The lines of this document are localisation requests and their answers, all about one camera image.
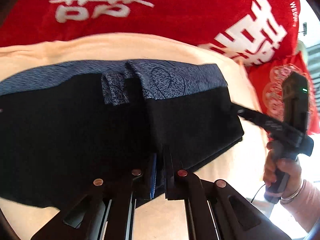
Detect black pants with patterned waistband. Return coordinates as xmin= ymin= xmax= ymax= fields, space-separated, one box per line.
xmin=1 ymin=59 xmax=244 ymax=209

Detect person's right hand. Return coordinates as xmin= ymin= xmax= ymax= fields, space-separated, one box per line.
xmin=263 ymin=140 xmax=303 ymax=203

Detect silver bracelet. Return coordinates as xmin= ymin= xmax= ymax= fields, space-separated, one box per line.
xmin=280 ymin=179 xmax=306 ymax=205

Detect black cable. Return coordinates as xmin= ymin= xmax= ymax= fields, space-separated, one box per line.
xmin=249 ymin=183 xmax=266 ymax=204

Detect red blanket with white characters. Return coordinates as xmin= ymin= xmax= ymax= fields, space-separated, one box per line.
xmin=1 ymin=0 xmax=308 ymax=119

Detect cream peach cloth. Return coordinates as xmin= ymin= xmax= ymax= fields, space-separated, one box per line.
xmin=1 ymin=33 xmax=267 ymax=239

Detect pink sleeved right forearm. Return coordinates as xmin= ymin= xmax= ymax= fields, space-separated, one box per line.
xmin=280 ymin=180 xmax=319 ymax=232

